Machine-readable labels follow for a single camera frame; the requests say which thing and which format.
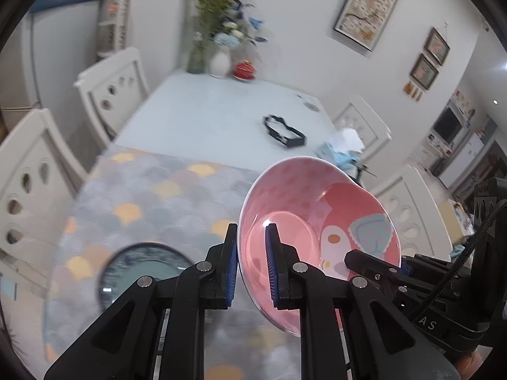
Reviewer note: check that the small stand with wooden base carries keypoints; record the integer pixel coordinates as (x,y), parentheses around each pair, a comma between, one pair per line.
(359,172)

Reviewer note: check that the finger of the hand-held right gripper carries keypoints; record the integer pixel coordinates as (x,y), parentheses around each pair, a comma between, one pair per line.
(407,266)
(368,263)

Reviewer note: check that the light blue tissue box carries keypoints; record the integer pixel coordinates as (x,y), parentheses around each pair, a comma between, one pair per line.
(348,138)

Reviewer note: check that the yellow hanging tassels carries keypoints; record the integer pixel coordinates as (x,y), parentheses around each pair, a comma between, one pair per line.
(414,91)

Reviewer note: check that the small framed picture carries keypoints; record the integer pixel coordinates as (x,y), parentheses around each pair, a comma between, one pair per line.
(424,71)
(437,45)

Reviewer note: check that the black plastic frame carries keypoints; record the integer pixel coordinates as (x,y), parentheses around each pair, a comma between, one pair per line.
(295,141)

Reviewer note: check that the clear glass vase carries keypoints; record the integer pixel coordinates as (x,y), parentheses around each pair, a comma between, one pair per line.
(197,61)

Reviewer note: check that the white ceramic vase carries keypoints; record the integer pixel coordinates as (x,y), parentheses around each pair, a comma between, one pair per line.
(220,65)

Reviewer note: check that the white dining chair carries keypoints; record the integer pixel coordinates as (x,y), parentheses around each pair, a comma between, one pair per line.
(420,194)
(376,126)
(119,67)
(39,134)

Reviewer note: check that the red saucer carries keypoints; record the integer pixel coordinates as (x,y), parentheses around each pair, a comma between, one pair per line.
(237,77)

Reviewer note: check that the small television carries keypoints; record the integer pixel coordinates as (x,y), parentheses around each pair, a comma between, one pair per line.
(447,124)

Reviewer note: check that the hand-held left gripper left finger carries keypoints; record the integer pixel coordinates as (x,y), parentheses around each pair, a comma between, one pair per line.
(231,265)

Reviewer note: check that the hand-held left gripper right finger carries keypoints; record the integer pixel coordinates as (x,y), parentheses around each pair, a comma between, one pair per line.
(273,265)

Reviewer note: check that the blue artificial flowers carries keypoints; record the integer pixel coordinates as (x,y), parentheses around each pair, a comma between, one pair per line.
(229,37)

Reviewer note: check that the blue floral ceramic plate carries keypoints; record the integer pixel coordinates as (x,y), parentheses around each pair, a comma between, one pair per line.
(146,261)

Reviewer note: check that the grey flower-shaped coaster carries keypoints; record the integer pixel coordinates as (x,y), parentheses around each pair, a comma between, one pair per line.
(311,106)

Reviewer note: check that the pink cartoon bowl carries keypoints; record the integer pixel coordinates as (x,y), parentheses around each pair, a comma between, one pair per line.
(301,190)

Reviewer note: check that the red lidded teacup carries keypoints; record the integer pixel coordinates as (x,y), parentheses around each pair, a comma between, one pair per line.
(243,69)

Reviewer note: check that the large framed floral picture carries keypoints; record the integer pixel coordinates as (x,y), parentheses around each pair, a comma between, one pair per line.
(368,4)

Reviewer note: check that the white refrigerator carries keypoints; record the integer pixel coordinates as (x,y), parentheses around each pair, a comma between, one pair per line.
(59,55)

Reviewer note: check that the white cabinet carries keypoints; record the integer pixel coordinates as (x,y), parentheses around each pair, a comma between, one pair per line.
(463,158)

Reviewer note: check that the fan-patterned table mat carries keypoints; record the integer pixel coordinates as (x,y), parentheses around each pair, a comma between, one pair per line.
(158,206)

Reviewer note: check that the yellow wildflower bouquet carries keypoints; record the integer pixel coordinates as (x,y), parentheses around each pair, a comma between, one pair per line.
(214,4)

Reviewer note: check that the white storage rack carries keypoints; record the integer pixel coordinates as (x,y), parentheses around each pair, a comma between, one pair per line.
(115,27)

